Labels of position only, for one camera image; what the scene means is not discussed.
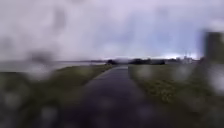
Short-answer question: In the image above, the dark wet asphalt path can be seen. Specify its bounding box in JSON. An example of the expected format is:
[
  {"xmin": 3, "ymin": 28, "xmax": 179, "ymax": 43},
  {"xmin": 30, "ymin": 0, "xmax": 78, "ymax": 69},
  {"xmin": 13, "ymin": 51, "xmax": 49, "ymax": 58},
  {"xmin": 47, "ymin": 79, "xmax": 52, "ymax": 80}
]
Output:
[{"xmin": 56, "ymin": 65, "xmax": 174, "ymax": 128}]

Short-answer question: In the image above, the dark clump of trees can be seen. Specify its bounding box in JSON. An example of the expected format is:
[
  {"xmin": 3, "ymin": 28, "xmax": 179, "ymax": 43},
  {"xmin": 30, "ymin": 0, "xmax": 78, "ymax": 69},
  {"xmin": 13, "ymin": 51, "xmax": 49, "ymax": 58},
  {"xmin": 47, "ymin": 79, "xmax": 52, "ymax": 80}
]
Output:
[{"xmin": 105, "ymin": 58, "xmax": 166, "ymax": 66}]

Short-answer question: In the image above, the grass verge beside water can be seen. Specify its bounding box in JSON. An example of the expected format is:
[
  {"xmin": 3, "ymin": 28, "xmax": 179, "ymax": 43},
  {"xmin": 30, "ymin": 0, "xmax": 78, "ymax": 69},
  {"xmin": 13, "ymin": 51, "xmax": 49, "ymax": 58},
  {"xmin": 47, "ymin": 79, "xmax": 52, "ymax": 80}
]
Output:
[{"xmin": 0, "ymin": 63, "xmax": 116, "ymax": 128}]

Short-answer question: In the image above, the wide grass field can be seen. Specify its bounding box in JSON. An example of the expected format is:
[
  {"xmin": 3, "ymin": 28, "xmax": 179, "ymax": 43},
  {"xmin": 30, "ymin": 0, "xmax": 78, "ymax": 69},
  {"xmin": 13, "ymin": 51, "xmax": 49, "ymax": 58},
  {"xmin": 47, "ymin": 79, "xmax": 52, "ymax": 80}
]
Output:
[{"xmin": 128, "ymin": 63, "xmax": 224, "ymax": 128}]

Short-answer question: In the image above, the distant row of buildings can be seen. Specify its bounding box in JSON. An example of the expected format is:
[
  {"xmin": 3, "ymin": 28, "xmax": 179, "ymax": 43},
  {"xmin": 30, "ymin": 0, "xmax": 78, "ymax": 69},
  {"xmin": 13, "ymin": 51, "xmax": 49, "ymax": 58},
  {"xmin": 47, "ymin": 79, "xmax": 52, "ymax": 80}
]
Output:
[{"xmin": 165, "ymin": 54, "xmax": 201, "ymax": 65}]

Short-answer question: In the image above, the grey water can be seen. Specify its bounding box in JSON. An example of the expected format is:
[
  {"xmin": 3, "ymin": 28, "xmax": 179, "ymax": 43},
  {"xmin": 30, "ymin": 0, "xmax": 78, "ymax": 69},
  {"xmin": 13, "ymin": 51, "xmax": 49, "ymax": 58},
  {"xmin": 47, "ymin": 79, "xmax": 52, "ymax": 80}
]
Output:
[{"xmin": 0, "ymin": 60, "xmax": 107, "ymax": 73}]

